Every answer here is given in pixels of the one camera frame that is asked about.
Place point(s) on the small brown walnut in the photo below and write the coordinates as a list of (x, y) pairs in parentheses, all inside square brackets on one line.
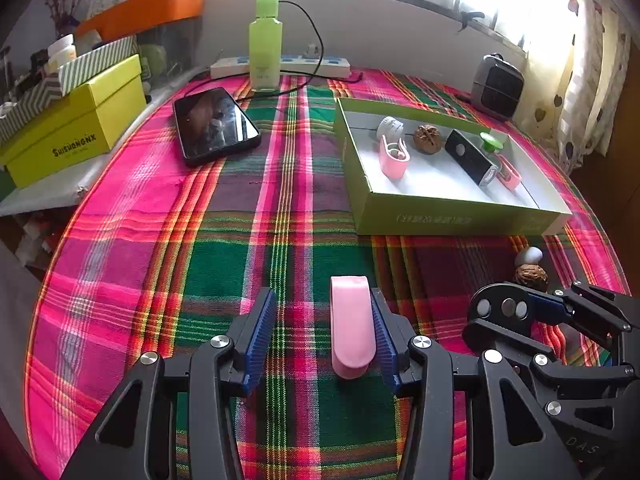
[(531, 277)]

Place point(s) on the black window latch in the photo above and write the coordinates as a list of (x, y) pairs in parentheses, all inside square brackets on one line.
[(468, 17)]

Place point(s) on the large brown walnut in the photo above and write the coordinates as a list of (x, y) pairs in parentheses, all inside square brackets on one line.
[(427, 139)]

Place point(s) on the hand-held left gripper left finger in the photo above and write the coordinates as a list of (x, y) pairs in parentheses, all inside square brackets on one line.
[(260, 340)]

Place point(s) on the pink holder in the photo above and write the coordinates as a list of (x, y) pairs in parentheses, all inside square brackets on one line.
[(392, 162)]

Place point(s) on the green knob white stopper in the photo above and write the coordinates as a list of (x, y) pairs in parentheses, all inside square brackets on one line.
[(492, 142)]

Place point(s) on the white cosmetic jar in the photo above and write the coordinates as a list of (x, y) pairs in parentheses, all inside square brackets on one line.
[(62, 51)]

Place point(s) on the white power strip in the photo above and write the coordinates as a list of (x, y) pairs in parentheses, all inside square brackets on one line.
[(332, 65)]

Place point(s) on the small grey heater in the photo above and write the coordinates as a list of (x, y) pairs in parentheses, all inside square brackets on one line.
[(500, 87)]

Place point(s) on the pink loop clip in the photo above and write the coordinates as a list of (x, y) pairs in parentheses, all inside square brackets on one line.
[(509, 175)]

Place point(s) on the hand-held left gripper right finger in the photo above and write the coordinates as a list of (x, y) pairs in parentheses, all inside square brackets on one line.
[(382, 340)]

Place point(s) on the black smartphone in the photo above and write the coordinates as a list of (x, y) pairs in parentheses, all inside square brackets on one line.
[(215, 125)]

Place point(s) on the green striped gift box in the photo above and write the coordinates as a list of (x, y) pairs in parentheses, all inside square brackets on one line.
[(100, 62)]

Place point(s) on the white egg-shaped pebble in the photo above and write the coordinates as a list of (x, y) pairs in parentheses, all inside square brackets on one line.
[(530, 256)]

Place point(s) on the grey chevron box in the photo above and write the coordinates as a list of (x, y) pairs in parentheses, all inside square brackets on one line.
[(25, 110)]

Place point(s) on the light pink oblong case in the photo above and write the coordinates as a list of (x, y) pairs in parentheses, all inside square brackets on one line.
[(350, 330)]

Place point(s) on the white plug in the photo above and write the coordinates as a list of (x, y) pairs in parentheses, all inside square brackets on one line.
[(312, 52)]

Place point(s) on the pink green plaid tablecloth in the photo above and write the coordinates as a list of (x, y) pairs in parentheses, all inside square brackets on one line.
[(200, 260)]

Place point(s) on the green cardboard box tray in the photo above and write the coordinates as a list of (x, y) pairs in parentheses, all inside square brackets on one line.
[(450, 220)]

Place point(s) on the orange plastic tray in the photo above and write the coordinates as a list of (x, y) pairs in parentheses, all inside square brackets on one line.
[(145, 10)]

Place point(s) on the yellow-green shoebox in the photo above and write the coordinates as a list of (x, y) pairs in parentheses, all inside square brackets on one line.
[(65, 130)]

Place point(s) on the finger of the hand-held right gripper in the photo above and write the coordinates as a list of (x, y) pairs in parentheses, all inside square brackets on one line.
[(547, 305), (575, 372)]

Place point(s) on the small white ribbed gadget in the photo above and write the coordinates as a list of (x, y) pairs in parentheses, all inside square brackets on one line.
[(391, 127)]

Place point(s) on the light green plastic bottle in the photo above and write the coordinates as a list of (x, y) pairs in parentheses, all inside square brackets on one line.
[(265, 45)]

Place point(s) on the black rectangular flashlight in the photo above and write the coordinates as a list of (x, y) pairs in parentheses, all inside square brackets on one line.
[(467, 157)]

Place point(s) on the white heart print curtain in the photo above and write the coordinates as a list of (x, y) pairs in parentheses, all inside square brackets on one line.
[(585, 70)]

